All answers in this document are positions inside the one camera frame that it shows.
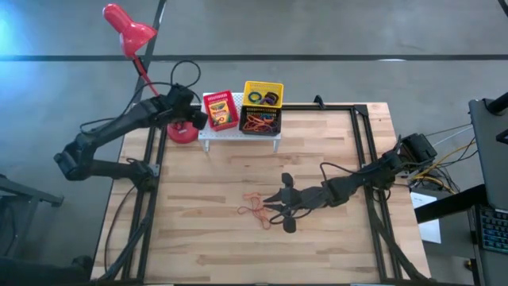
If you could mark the white perforated metal shelf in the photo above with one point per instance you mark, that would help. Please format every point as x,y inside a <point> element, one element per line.
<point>230,135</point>

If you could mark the yellow plastic basket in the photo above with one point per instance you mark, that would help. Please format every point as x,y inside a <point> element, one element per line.
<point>262,85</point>

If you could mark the black plastic basket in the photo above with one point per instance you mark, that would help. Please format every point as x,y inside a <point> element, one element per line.
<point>260,109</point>

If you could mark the blue rubber band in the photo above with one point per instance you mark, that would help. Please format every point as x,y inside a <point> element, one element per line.
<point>268,117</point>

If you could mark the orange rubber band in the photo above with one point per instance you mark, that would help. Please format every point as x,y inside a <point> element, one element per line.
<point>254,128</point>
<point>250,194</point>
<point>266,127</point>

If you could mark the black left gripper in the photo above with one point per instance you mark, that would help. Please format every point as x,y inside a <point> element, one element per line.
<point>180,103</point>

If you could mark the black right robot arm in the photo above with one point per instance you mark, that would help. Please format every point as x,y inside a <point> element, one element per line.
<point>369,175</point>

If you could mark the white paper sheet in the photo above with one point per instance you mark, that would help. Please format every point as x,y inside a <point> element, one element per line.
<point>430,234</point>

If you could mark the black computer keyboard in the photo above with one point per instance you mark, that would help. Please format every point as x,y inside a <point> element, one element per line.
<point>496,230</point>

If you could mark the black aluminium table frame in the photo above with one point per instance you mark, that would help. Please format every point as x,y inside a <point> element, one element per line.
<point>317,107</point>

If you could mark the black frame clamp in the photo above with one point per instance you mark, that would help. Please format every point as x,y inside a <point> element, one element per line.
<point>318,101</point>

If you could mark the pile of rubber bands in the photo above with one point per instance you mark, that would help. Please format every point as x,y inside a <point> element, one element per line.
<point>258,212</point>

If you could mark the red desk lamp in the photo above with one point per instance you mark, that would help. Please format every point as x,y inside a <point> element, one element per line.
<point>133,35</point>

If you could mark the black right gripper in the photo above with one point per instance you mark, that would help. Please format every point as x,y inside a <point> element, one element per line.
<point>309,198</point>

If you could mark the yellow crayon box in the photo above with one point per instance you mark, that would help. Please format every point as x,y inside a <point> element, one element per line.
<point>219,111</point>

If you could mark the black desk beam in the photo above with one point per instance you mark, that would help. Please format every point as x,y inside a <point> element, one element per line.
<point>448,206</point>

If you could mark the red plastic basket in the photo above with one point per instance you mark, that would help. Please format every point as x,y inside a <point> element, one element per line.
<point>235,113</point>

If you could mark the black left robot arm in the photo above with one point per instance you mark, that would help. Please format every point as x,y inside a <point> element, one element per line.
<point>111,127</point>

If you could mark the grey metal stand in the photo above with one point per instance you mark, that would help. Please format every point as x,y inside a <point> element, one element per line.
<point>24,194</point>

